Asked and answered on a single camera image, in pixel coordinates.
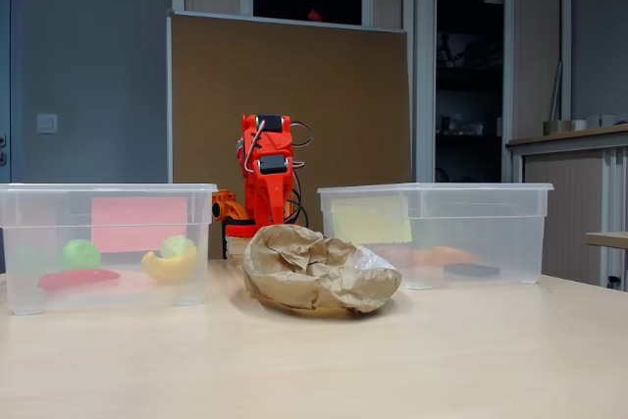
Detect light green toy lettuce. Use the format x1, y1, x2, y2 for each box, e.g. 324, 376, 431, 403
160, 235, 196, 259

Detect yellow toy banana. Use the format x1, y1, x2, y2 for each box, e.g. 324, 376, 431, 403
140, 244, 199, 285

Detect green toy apple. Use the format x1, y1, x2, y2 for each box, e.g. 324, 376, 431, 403
59, 237, 104, 272

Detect brown toy chocolate bar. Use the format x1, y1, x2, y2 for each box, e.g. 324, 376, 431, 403
443, 262, 501, 280

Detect red toy chili pepper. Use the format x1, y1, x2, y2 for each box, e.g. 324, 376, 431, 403
37, 268, 122, 292

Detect yellow-green sticky note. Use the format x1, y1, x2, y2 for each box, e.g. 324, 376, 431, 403
330, 195, 413, 244

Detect pink sticky note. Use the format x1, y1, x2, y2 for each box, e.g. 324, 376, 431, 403
90, 196, 189, 254

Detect clear plastic bin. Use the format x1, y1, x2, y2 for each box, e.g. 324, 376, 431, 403
317, 182, 554, 291
0, 182, 219, 316

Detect orange printed clamp part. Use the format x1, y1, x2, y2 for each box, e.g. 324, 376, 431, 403
211, 188, 251, 224

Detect wooden base block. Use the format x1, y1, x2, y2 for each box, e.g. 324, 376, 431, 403
224, 235, 254, 260

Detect crumpled brown paper bag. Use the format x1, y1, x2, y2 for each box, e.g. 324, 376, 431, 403
241, 224, 403, 315

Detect brown cork board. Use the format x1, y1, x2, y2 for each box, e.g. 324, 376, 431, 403
166, 10, 412, 259

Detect clear plastic film bag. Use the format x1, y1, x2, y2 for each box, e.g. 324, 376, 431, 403
342, 244, 395, 273

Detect grey roller-door cabinet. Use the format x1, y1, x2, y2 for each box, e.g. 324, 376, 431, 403
506, 124, 628, 290

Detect white cups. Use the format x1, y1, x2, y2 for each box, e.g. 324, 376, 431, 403
571, 113, 628, 131

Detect beige side table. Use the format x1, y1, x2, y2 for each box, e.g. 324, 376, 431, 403
583, 231, 628, 250

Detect black base cable bundle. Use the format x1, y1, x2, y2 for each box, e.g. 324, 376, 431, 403
286, 171, 310, 229

